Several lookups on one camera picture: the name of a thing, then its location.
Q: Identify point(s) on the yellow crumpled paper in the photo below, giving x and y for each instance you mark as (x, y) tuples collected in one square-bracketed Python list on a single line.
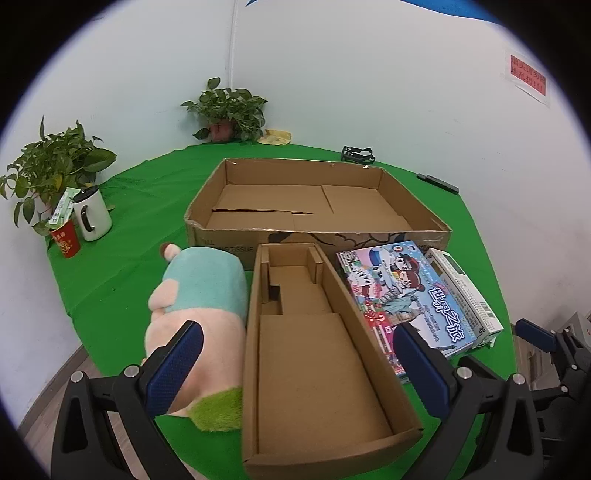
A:
[(275, 137)]

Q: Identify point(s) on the green and white carton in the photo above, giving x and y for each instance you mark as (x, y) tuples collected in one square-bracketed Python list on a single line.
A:
[(62, 210)]

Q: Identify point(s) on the white and green medicine box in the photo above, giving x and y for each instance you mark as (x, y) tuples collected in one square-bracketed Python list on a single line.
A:
[(466, 295)]

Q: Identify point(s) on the black bar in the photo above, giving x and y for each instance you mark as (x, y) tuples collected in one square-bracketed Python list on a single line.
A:
[(438, 183)]

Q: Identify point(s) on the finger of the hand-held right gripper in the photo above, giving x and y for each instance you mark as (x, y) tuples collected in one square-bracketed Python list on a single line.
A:
[(535, 332)]

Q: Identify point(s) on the green table cloth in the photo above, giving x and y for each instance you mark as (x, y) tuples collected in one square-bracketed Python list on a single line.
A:
[(138, 207)]

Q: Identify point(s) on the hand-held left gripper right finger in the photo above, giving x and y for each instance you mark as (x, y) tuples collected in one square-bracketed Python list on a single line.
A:
[(425, 369)]

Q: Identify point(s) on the potted plant in white pot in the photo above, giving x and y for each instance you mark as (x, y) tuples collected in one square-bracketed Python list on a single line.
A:
[(55, 157)]

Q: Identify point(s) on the pink and teal plush toy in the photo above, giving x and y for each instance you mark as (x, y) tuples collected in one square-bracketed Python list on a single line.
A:
[(203, 286)]

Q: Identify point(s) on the narrow cardboard tray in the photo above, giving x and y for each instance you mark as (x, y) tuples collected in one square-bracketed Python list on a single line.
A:
[(314, 360)]

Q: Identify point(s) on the red paper cup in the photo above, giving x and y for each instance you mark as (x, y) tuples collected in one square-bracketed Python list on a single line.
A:
[(67, 242)]

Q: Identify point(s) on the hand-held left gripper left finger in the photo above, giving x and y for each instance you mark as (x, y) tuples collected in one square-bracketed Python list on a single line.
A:
[(178, 364)]

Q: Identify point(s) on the large cardboard box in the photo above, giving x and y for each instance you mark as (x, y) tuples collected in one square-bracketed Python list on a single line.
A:
[(277, 203)]

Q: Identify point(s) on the black bottle cage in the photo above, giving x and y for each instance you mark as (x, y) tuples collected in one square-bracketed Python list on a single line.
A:
[(358, 154)]

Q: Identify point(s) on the potted plant in pink pot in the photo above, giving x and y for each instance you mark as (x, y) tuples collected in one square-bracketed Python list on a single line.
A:
[(231, 106)]

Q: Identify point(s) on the colourful cartoon game box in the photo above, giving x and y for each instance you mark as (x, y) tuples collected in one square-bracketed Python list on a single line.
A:
[(406, 286)]

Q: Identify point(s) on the red wall notice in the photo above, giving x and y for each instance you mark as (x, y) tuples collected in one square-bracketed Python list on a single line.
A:
[(528, 76)]

